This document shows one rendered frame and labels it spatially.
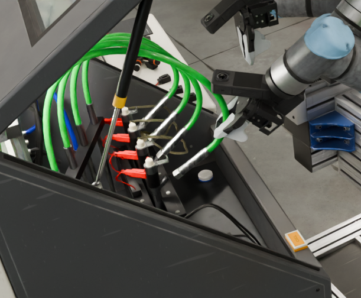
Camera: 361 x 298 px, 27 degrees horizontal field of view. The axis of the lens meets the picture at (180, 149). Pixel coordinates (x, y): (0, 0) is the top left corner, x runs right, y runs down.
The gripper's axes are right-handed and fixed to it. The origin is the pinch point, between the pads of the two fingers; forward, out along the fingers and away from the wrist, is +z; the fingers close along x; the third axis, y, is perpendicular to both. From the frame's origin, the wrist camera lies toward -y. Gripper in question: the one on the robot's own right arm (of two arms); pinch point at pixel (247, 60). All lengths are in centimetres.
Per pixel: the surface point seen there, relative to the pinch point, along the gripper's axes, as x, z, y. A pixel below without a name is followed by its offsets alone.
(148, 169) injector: -13.2, 11.7, -29.7
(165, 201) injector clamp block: -11.0, 23.6, -27.3
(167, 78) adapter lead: 42.2, 22.2, -11.6
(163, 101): 11.2, 10.9, -19.4
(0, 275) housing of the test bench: -47, -1, -62
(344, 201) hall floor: 77, 122, 58
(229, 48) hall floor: 233, 121, 63
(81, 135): 3.1, 8.3, -41.1
